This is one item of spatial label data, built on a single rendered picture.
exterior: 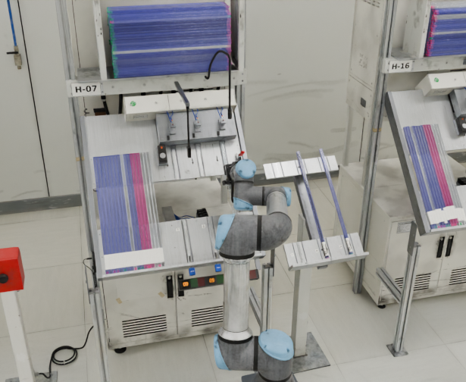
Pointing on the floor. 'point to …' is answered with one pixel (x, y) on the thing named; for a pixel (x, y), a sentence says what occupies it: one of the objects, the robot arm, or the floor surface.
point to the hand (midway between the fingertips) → (229, 184)
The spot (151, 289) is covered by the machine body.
